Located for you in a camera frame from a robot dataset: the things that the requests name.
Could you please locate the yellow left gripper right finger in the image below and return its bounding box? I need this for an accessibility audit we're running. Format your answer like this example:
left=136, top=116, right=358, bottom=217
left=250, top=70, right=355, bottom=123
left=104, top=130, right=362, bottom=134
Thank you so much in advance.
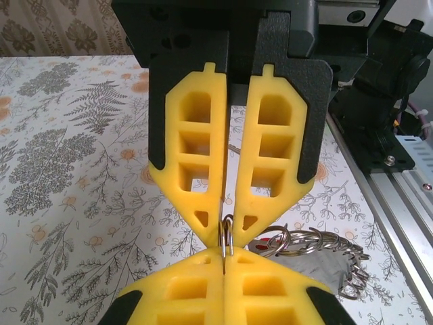
left=224, top=246, right=355, bottom=325

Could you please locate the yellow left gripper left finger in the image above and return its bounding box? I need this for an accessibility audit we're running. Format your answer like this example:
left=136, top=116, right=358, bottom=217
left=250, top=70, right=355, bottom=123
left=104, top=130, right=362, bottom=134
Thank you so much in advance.
left=97, top=246, right=226, bottom=325

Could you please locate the metal disc with split rings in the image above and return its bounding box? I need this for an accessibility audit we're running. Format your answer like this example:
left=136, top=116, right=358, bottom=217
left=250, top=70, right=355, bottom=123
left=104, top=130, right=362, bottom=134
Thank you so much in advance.
left=218, top=213, right=373, bottom=302

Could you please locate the floral tablecloth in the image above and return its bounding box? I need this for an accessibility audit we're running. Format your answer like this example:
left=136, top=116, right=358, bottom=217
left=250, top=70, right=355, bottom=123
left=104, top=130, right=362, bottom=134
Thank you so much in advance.
left=0, top=56, right=427, bottom=325

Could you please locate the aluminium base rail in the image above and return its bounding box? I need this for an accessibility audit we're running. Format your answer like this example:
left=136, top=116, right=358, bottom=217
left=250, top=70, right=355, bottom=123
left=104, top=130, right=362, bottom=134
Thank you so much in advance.
left=326, top=113, right=433, bottom=305

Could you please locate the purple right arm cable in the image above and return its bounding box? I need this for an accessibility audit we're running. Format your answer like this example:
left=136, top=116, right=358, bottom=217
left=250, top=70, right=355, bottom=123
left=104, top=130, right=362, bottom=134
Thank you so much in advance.
left=401, top=100, right=433, bottom=139

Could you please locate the white slotted cable duct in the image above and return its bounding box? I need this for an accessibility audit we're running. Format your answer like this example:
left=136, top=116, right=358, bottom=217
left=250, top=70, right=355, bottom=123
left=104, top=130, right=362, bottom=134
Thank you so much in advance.
left=395, top=135, right=433, bottom=177

